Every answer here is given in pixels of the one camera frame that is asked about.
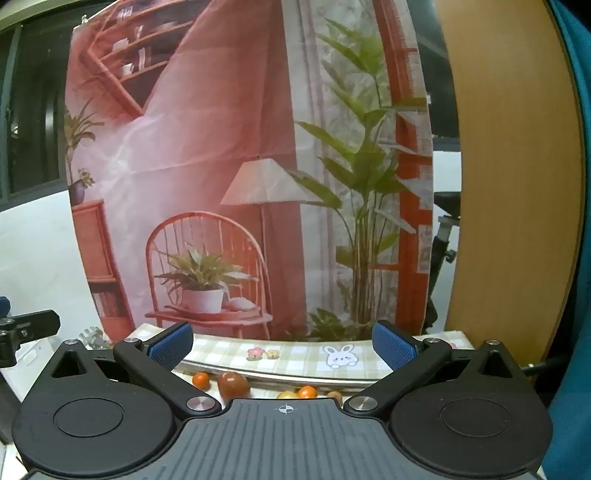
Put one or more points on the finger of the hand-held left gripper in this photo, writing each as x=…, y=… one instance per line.
x=37, y=323

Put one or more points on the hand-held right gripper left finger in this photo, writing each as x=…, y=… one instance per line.
x=170, y=345

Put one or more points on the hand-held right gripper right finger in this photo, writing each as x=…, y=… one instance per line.
x=392, y=346

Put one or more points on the orange-red apple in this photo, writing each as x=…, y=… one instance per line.
x=233, y=385

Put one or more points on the yellow lemon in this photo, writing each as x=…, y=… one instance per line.
x=286, y=395

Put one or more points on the small yellow fruit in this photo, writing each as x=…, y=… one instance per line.
x=334, y=394

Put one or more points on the small tangerine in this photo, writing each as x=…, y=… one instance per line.
x=307, y=392

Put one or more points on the checked bunny tablecloth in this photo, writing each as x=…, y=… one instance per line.
x=295, y=353

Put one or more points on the teal cloth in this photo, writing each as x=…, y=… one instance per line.
x=577, y=323

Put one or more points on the wooden board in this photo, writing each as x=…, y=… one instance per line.
x=508, y=184

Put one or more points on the dark window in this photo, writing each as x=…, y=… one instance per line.
x=32, y=115

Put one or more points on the printed room backdrop cloth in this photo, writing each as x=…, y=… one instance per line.
x=207, y=138

